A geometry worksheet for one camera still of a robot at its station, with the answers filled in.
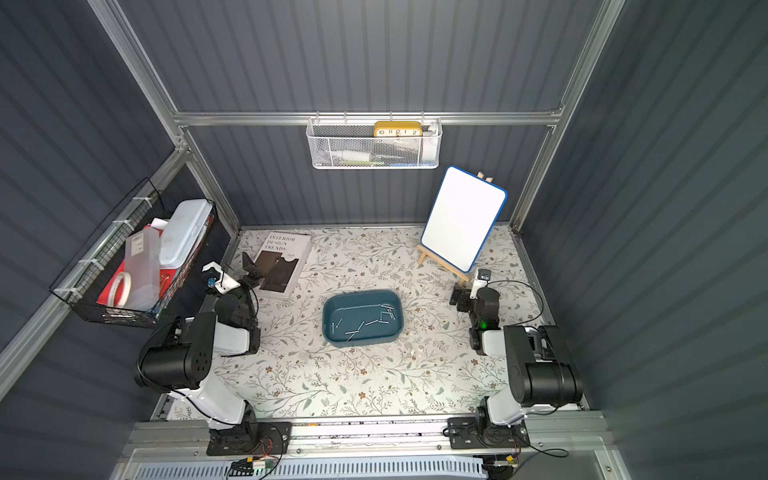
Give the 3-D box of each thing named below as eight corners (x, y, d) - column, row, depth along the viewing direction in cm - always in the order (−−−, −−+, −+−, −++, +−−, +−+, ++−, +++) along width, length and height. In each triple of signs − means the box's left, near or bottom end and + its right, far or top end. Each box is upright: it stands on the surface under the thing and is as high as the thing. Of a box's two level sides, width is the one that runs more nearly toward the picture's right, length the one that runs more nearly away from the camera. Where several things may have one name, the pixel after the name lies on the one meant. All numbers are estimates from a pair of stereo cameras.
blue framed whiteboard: (417, 257, 113) (425, 183, 86) (439, 237, 120) (452, 162, 93) (463, 288, 104) (488, 216, 77) (484, 264, 111) (513, 190, 84)
